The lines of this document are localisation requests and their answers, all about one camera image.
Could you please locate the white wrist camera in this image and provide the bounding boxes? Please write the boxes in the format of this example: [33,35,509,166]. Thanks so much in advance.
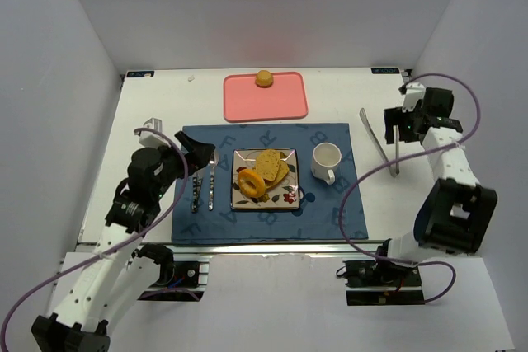
[398,82,426,113]
[134,127,170,149]

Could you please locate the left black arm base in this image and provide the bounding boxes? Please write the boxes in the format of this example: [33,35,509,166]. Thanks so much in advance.
[127,243,208,302]

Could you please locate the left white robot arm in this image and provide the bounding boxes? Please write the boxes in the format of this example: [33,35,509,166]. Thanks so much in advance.
[31,127,215,351]

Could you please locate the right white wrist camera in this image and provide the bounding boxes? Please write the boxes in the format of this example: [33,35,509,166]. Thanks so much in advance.
[398,82,426,113]

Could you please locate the blue letter-print placemat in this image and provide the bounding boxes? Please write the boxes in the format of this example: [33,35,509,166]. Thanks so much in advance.
[172,123,368,246]

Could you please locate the square floral ceramic plate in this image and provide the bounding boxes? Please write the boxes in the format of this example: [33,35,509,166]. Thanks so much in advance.
[231,148,299,211]

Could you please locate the small round bread bun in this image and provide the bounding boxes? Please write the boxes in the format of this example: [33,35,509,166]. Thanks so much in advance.
[255,70,274,87]

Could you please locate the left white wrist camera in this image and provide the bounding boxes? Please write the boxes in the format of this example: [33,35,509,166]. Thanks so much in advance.
[134,127,170,149]

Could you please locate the white ceramic mug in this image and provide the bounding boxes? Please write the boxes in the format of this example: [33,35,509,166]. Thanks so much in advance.
[311,143,342,185]

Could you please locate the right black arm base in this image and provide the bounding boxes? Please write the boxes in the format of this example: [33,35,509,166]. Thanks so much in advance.
[336,260,425,307]

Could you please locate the aluminium table frame rail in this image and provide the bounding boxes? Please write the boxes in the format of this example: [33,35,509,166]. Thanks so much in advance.
[158,242,365,261]

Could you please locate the silver spoon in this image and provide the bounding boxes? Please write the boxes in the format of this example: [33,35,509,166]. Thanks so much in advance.
[208,149,219,211]

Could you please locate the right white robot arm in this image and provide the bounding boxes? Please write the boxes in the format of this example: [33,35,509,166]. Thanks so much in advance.
[376,82,498,267]

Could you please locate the orange glazed bread roll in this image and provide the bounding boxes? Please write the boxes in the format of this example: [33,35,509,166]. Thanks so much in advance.
[238,168,266,199]

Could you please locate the silver metal tongs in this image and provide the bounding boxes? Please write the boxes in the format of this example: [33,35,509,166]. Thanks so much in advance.
[359,108,400,178]

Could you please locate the herb bread slice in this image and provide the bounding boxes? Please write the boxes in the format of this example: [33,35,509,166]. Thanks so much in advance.
[254,149,281,181]
[266,160,290,190]

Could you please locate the pink plastic tray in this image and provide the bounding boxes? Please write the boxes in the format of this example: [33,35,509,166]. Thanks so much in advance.
[223,72,309,123]

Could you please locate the silver knife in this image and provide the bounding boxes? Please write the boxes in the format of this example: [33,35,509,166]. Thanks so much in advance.
[191,173,203,214]

